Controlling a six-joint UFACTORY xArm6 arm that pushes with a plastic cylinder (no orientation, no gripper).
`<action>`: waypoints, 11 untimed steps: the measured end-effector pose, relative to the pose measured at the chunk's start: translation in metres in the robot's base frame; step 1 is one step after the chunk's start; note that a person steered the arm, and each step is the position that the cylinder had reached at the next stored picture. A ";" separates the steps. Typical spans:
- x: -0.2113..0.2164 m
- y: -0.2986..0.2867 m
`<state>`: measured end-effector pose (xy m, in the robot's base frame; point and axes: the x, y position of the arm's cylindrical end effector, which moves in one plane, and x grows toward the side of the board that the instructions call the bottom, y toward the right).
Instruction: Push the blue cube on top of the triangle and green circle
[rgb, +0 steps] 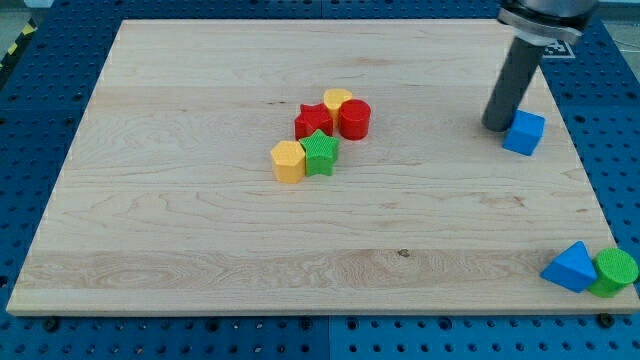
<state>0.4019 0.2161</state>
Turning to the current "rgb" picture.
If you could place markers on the green star block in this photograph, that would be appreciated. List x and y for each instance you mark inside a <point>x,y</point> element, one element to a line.
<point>321,153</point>

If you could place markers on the red cylinder block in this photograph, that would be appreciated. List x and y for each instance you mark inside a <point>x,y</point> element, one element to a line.
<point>354,119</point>

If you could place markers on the green cylinder block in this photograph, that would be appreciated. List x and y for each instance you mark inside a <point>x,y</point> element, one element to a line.
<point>615,269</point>

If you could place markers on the yellow heart block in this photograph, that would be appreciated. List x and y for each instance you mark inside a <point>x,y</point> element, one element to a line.
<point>333,99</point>

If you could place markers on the yellow hexagon block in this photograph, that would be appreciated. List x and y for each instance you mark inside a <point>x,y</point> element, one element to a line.
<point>288,161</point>

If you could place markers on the blue cube block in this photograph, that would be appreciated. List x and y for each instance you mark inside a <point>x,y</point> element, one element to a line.
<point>525,133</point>

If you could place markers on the red star block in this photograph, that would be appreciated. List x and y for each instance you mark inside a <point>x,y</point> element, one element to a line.
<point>312,118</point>

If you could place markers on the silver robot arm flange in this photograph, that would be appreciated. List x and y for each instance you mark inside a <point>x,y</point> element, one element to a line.
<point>541,22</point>

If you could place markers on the wooden board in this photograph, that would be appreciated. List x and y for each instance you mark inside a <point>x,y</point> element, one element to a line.
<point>167,204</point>

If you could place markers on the black white fiducial marker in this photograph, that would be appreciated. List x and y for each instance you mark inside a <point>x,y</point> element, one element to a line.
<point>558,50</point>

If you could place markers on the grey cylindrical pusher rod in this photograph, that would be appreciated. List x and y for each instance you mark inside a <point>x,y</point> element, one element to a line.
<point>515,76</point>

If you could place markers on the blue triangle block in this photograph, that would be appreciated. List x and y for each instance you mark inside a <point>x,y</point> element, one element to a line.
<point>572,269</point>

